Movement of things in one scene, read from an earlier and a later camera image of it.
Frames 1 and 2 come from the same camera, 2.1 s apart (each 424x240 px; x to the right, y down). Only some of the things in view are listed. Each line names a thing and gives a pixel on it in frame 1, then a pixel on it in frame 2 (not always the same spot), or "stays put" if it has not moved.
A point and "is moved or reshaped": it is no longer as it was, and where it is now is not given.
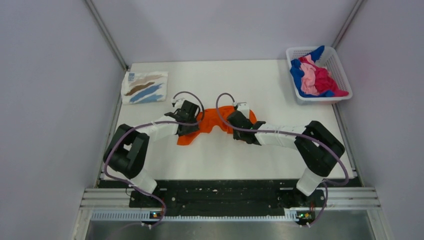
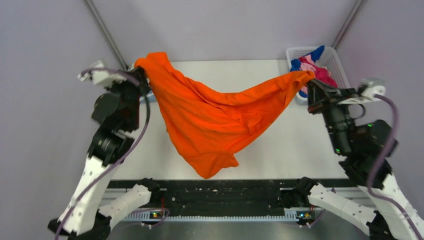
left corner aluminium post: (106, 33) stays put
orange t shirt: (211, 119) is moved or reshaped
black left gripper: (193, 128) to (139, 74)
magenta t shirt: (324, 80) stays put
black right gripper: (235, 135) to (321, 96)
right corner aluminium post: (349, 19) stays put
